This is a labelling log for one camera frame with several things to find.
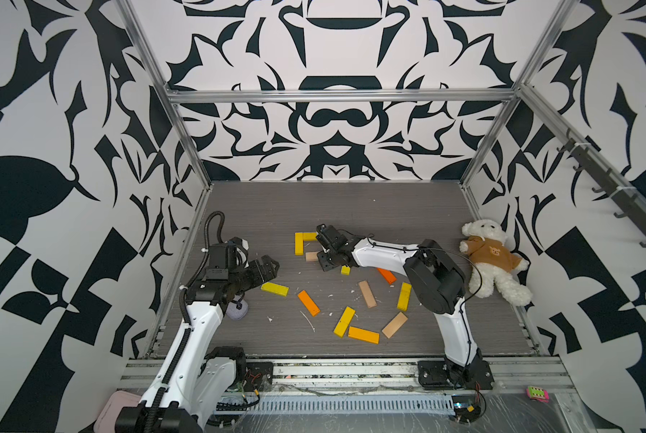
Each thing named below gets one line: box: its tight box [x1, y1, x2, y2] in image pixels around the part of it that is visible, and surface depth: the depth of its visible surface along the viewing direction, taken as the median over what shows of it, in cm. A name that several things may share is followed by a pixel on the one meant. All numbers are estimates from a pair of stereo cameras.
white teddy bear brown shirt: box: [459, 219, 534, 307], surface depth 91 cm
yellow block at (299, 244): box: [294, 232, 305, 257], surface depth 101 cm
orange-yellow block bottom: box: [348, 326, 380, 345], surface depth 83 cm
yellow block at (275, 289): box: [260, 281, 290, 297], surface depth 91 cm
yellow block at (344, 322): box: [332, 305, 356, 339], surface depth 85 cm
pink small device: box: [525, 386, 550, 404], surface depth 71 cm
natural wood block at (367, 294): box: [358, 279, 378, 309], surface depth 91 cm
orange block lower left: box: [297, 289, 322, 317], surface depth 89 cm
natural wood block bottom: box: [381, 311, 409, 340], surface depth 84 cm
